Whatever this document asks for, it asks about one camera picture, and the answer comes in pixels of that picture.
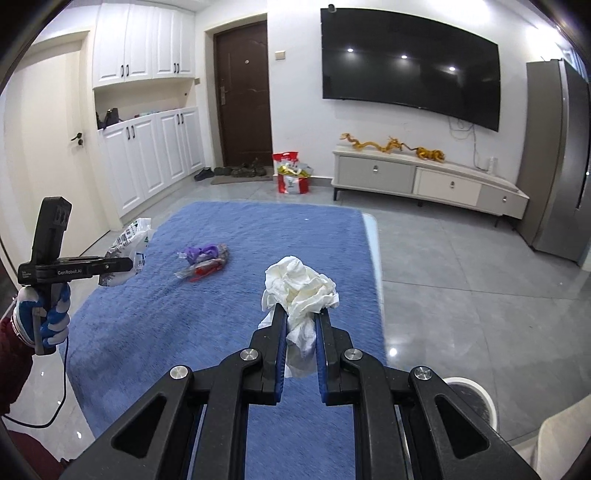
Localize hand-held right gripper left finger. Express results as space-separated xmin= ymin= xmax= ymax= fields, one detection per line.
xmin=60 ymin=302 xmax=289 ymax=480

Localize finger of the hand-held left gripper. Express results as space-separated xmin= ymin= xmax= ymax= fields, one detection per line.
xmin=98 ymin=257 xmax=136 ymax=277

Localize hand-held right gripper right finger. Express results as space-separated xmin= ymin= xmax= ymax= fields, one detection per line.
xmin=314 ymin=307 xmax=541 ymax=480

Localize translucent plastic bag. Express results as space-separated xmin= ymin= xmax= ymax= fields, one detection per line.
xmin=98 ymin=217 xmax=154 ymax=288

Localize white tissue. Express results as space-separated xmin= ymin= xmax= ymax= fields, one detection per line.
xmin=261 ymin=255 xmax=341 ymax=380

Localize white trash bin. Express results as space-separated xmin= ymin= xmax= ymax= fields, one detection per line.
xmin=442 ymin=376 xmax=502 ymax=435

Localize person's left forearm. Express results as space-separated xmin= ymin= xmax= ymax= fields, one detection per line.
xmin=0 ymin=318 xmax=35 ymax=416

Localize person's left hand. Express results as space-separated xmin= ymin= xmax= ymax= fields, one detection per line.
xmin=11 ymin=281 xmax=72 ymax=348

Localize purple wrapper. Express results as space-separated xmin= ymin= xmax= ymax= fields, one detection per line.
xmin=185 ymin=246 xmax=221 ymax=265

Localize clear wrapper with red strip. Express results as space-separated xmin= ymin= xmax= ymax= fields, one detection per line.
xmin=174 ymin=244 xmax=230 ymax=282

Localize white room door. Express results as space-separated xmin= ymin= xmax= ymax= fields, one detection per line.
xmin=2 ymin=30 xmax=112 ymax=266

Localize black handbag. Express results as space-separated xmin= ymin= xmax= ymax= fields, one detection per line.
xmin=96 ymin=107 xmax=122 ymax=130

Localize blue shaggy rug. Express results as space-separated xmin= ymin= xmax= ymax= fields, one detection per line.
xmin=65 ymin=200 xmax=389 ymax=480

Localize grey door mat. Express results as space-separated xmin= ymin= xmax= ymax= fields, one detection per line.
xmin=211 ymin=173 xmax=279 ymax=186

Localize red and white gift bag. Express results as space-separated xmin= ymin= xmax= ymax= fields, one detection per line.
xmin=272 ymin=151 xmax=315 ymax=195

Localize white and grey television cabinet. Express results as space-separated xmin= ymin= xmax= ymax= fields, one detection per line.
xmin=331 ymin=144 xmax=530 ymax=228

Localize dark brown entrance door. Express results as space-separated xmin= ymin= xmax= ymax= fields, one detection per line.
xmin=213 ymin=28 xmax=273 ymax=168

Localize gold dragon ornament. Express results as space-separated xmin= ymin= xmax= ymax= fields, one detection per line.
xmin=340 ymin=133 xmax=378 ymax=151
xmin=376 ymin=136 xmax=414 ymax=154

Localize beige chair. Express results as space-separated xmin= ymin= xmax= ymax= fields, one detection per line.
xmin=531 ymin=405 xmax=591 ymax=480

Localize grey refrigerator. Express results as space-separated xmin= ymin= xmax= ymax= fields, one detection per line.
xmin=517 ymin=59 xmax=591 ymax=268

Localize white wall cabinets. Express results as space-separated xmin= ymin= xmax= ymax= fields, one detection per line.
xmin=91 ymin=0 xmax=207 ymax=220

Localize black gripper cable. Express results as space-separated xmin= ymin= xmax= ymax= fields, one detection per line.
xmin=2 ymin=337 xmax=70 ymax=426

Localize hanging television cables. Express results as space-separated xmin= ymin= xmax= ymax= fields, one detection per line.
xmin=447 ymin=115 xmax=479 ymax=172

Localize black wall television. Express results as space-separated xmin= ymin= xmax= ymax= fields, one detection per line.
xmin=320 ymin=7 xmax=502 ymax=133

